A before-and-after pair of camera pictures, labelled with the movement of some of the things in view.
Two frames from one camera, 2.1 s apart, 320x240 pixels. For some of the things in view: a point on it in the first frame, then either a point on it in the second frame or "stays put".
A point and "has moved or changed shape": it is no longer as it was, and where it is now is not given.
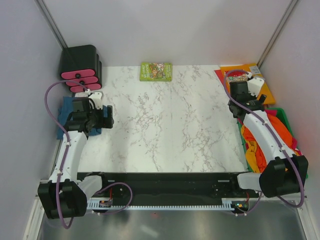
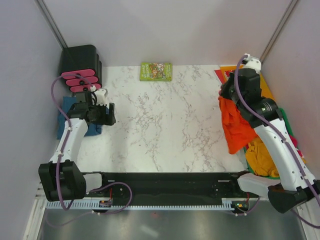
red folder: x=220 y=75 stays put
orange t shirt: x=283 y=133 has moved or changed shape
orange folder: x=265 y=95 stays put
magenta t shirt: x=294 y=144 stays put
